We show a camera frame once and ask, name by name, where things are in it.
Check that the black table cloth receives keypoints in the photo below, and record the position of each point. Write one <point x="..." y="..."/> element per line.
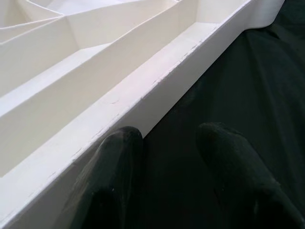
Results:
<point x="238" y="95"/>

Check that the white plastic children table top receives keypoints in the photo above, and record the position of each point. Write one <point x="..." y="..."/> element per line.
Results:
<point x="71" y="83"/>

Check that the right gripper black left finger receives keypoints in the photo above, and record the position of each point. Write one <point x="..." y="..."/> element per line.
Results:
<point x="112" y="179"/>

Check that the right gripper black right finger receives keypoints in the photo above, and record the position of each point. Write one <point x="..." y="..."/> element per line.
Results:
<point x="238" y="179"/>

